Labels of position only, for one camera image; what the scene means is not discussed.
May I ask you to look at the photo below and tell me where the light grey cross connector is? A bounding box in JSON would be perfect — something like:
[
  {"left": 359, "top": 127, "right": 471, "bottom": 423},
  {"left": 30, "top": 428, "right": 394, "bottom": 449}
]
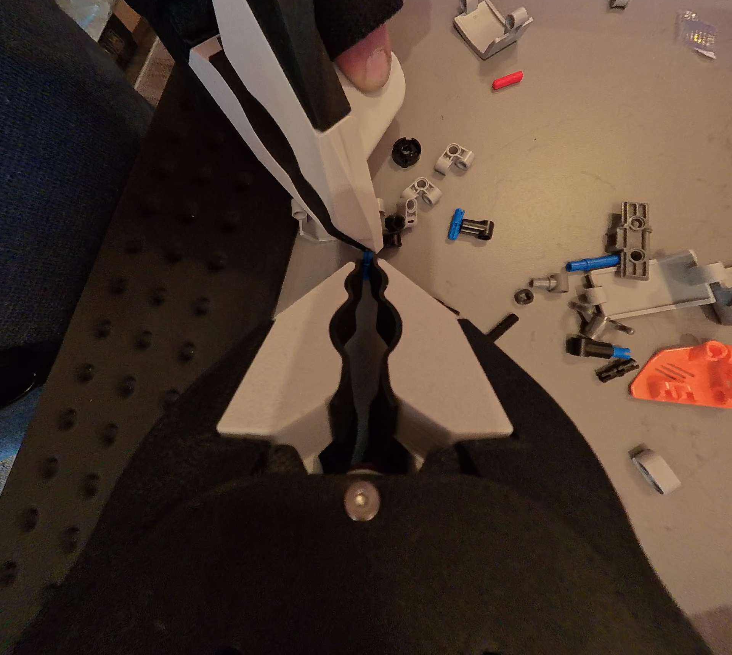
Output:
[
  {"left": 400, "top": 177, "right": 442, "bottom": 207},
  {"left": 435, "top": 143, "right": 475, "bottom": 175}
]

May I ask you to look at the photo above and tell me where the orange sloped panel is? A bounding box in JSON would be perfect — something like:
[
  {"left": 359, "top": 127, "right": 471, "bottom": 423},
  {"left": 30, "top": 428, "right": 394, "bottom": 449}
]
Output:
[{"left": 629, "top": 340, "right": 732, "bottom": 410}]

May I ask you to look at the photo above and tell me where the black round brick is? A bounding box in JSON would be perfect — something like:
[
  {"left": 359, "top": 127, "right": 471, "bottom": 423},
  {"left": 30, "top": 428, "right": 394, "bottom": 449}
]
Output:
[{"left": 392, "top": 137, "right": 422, "bottom": 169}]

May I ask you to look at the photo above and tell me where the black dimpled pad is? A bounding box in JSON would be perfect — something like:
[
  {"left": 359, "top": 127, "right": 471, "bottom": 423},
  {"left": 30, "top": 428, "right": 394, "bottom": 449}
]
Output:
[{"left": 0, "top": 60, "right": 304, "bottom": 599}]

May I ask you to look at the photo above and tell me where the small grey beam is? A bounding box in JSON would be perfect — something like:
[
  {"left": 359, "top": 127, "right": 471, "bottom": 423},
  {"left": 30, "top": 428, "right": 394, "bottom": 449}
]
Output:
[{"left": 629, "top": 445, "right": 681, "bottom": 494}]

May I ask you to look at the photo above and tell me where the black pin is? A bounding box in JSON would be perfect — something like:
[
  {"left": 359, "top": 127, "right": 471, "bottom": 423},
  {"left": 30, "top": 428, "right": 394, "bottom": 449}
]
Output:
[{"left": 595, "top": 359, "right": 639, "bottom": 383}]

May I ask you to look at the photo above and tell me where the clear plastic scrap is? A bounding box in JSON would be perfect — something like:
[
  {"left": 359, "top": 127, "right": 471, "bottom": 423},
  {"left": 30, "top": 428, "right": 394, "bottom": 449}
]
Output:
[{"left": 675, "top": 10, "right": 718, "bottom": 60}]

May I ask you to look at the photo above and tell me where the grey curved panel piece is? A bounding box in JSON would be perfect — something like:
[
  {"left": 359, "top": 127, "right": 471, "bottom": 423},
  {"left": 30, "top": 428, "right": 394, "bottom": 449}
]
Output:
[
  {"left": 686, "top": 260, "right": 732, "bottom": 324},
  {"left": 453, "top": 0, "right": 534, "bottom": 61},
  {"left": 291, "top": 196, "right": 344, "bottom": 242},
  {"left": 583, "top": 249, "right": 718, "bottom": 321}
]

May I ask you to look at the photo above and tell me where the dark grey frame connector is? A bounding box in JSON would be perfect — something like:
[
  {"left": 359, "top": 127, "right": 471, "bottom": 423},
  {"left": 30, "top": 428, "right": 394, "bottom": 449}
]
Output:
[{"left": 606, "top": 201, "right": 654, "bottom": 281}]

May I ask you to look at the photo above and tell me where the grey angled connector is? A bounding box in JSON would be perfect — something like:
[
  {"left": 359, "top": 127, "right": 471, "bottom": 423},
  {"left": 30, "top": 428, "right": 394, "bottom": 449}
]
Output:
[{"left": 569, "top": 295, "right": 636, "bottom": 338}]

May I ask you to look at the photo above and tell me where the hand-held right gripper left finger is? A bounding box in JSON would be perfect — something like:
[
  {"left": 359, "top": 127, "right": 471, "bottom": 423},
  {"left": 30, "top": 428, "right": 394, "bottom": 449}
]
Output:
[{"left": 216, "top": 260, "right": 367, "bottom": 475}]

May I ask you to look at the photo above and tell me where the person's left hand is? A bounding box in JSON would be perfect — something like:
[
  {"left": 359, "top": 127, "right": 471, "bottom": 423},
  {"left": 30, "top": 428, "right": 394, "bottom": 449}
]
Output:
[{"left": 300, "top": 0, "right": 444, "bottom": 93}]

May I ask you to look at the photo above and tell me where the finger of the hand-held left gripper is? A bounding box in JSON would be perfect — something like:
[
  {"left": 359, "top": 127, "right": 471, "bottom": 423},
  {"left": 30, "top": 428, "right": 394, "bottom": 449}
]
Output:
[
  {"left": 189, "top": 36, "right": 345, "bottom": 244},
  {"left": 210, "top": 0, "right": 385, "bottom": 252}
]

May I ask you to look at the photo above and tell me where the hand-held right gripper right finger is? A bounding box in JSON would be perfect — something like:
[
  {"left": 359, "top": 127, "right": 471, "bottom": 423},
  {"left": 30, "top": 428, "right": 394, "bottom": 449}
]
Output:
[{"left": 372, "top": 259, "right": 514, "bottom": 475}]

